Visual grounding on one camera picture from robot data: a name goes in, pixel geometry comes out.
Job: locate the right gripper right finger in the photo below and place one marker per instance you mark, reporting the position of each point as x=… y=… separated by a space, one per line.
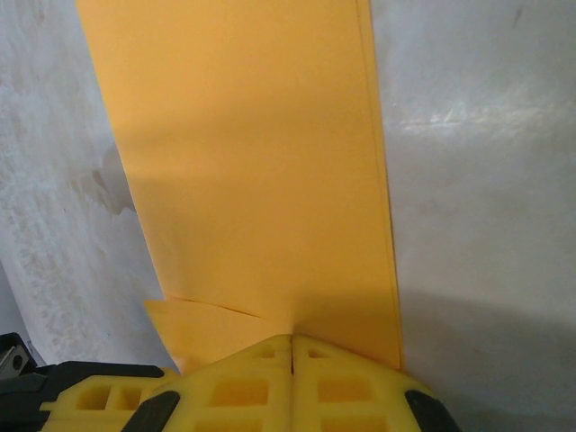
x=351 y=396

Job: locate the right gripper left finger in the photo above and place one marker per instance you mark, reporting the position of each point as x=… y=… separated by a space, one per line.
x=238 y=391

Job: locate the orange paper sheet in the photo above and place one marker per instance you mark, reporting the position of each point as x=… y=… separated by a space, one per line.
x=247 y=157

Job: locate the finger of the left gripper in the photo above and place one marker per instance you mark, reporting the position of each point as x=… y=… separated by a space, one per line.
x=90 y=400

